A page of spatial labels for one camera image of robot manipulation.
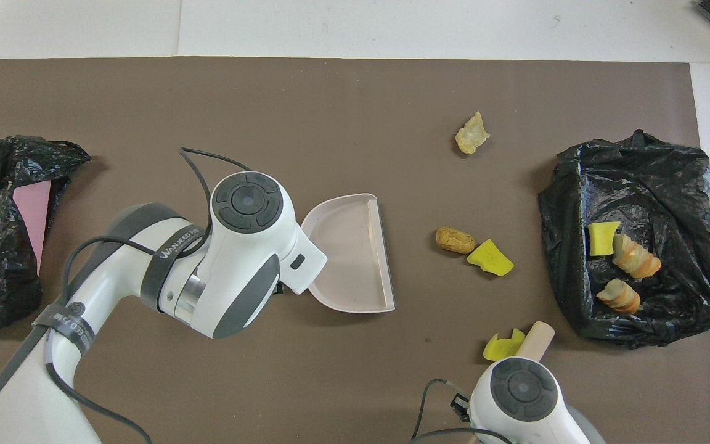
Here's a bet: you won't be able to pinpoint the beige plastic dustpan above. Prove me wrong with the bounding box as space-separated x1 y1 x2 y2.
301 193 396 314

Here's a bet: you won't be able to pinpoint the brown bread roll toy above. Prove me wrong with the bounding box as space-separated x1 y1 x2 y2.
435 227 476 255

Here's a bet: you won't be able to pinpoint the beige croissant toy piece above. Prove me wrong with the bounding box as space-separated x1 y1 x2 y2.
596 279 641 315
455 111 491 155

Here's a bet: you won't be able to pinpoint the notched yellow sponge piece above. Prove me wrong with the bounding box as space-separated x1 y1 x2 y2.
483 328 527 362

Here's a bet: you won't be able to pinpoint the beige hand brush black bristles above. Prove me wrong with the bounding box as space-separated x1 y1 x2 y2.
514 321 557 364

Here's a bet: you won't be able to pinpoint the orange striped croissant toy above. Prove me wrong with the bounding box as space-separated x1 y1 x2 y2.
612 234 663 280

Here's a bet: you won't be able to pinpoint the pink plastic bin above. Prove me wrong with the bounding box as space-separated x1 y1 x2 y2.
12 180 52 276

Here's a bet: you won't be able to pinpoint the brown table mat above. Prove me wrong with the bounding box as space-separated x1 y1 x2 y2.
0 57 710 444

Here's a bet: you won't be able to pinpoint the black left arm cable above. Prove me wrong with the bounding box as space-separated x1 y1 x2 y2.
44 147 254 444

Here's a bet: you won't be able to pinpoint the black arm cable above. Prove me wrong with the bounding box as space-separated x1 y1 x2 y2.
44 147 254 444
410 379 510 444

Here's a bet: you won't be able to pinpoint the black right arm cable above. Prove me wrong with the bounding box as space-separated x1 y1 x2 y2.
410 379 510 444

